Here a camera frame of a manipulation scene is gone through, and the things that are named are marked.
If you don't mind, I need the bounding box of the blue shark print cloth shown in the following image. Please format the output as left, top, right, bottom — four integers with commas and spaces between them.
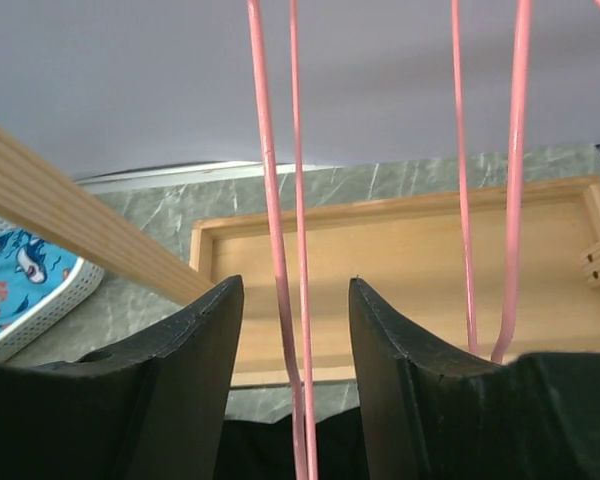
0, 229, 78, 333

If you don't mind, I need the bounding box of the white plastic basket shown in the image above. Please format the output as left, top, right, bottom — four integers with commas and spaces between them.
0, 218, 104, 361

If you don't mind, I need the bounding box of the black t shirt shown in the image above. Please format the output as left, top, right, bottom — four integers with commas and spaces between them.
214, 407, 369, 480

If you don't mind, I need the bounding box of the wooden clothes rack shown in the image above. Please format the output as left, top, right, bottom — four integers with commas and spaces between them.
8, 144, 600, 387

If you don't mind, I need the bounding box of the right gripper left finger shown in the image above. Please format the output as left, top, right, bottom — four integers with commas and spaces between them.
0, 276, 244, 479

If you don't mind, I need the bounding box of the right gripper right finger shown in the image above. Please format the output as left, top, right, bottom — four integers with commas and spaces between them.
349, 278, 600, 479

